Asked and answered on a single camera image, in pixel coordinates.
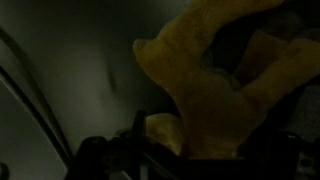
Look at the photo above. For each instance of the brown plush toy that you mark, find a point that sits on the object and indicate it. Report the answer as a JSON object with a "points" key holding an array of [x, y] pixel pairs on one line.
{"points": [[206, 100]]}

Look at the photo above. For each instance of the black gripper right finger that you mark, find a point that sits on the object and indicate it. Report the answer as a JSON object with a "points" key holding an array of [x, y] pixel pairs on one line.
{"points": [[276, 156]]}

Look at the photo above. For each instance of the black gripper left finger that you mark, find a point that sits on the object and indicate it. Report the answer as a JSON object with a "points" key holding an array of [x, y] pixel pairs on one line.
{"points": [[100, 160]]}

